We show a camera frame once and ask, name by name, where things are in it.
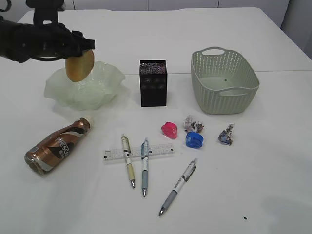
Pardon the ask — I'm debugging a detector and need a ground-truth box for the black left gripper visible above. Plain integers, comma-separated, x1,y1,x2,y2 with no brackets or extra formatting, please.
31,23,96,60

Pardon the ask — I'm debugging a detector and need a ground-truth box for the sugared bread roll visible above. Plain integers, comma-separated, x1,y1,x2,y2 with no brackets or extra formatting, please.
65,50,95,82

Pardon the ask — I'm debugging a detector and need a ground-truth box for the blue paper piece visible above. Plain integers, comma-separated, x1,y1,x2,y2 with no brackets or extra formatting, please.
217,123,235,146

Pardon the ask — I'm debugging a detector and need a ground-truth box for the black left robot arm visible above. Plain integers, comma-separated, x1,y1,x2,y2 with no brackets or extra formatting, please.
0,0,95,63

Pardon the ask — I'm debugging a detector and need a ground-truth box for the pale green wavy glass plate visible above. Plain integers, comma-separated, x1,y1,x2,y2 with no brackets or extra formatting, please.
44,61,125,111

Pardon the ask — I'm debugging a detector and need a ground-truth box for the black mesh pen holder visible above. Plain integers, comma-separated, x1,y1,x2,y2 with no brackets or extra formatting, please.
139,60,167,107

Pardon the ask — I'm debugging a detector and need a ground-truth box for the green barrel pen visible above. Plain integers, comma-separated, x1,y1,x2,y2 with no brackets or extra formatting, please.
121,134,136,189

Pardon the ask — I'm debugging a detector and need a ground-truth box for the blue barrel pen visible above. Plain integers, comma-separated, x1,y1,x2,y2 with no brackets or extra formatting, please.
141,137,149,197

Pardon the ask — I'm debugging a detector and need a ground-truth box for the pink pencil sharpener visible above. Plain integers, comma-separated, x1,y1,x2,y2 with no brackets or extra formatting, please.
161,122,177,139

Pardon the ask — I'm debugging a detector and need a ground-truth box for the green woven plastic basket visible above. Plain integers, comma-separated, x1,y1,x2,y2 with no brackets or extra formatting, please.
191,47,259,115

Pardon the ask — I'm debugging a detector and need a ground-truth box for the blue pencil sharpener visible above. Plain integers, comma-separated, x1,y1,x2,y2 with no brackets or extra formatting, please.
185,132,204,149

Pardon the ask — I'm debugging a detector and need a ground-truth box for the grey grip white pen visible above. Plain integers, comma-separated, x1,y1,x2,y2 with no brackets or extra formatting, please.
158,158,197,217

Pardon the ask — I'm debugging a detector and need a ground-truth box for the transparent plastic ruler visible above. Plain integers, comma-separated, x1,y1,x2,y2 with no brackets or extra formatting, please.
103,144,175,161

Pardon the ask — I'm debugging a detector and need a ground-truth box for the brown Nescafe coffee bottle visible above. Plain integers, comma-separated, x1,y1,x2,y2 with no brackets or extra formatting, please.
24,116,93,175

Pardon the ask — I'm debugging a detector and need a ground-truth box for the crumpled white paper piece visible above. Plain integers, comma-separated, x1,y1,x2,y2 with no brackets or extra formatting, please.
184,115,204,133

